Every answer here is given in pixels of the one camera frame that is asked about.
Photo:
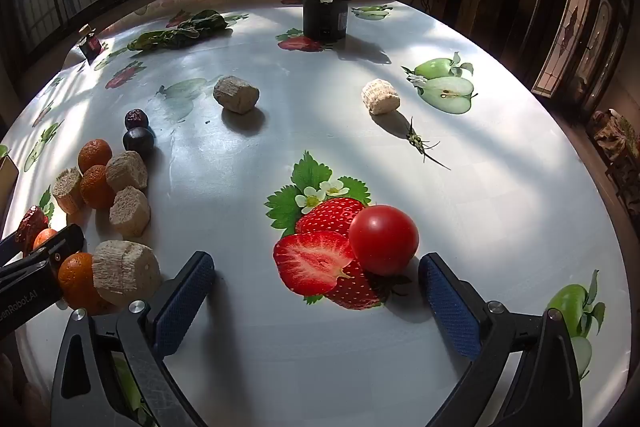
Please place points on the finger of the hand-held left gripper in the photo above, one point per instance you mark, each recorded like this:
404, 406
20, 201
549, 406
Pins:
11, 247
67, 241

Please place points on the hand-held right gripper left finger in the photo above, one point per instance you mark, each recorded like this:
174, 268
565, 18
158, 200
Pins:
182, 302

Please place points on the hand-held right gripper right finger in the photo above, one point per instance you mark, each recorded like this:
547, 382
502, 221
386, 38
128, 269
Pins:
450, 307

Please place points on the orange tangerine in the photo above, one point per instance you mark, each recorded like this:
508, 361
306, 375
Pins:
77, 282
95, 155
97, 187

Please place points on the beige sugarcane piece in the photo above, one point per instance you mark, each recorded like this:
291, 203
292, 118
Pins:
126, 172
130, 211
67, 189
381, 96
126, 273
236, 94

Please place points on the brown cardboard box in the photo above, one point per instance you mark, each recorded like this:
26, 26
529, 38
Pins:
7, 179

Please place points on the red tomato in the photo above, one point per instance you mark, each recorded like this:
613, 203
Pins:
383, 239

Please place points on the person's left hand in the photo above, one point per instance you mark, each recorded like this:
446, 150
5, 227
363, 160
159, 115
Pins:
22, 402

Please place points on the small orange fruit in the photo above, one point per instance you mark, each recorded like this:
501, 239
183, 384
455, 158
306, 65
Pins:
45, 237

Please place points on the shiny red date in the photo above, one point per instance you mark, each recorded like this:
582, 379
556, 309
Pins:
31, 224

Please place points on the dark purple plum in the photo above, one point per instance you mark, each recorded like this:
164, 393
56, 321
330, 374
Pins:
139, 141

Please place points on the fruit-print tablecloth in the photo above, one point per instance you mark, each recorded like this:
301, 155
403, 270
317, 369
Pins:
250, 187

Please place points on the wrinkled red date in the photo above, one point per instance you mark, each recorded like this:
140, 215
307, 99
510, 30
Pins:
135, 119

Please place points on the green plant stem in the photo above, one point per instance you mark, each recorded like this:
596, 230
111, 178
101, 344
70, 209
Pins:
417, 141

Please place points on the small dark red bottle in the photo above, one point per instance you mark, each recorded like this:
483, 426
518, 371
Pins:
91, 46

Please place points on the carved wooden chair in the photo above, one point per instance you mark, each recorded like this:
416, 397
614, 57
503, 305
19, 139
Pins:
612, 137

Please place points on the green leafy vegetable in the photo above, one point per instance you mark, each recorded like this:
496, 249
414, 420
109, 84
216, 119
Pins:
180, 32

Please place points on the stained-glass cabinet door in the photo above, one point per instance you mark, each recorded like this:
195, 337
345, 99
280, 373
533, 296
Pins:
570, 22

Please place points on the black cylindrical container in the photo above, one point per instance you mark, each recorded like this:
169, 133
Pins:
325, 17

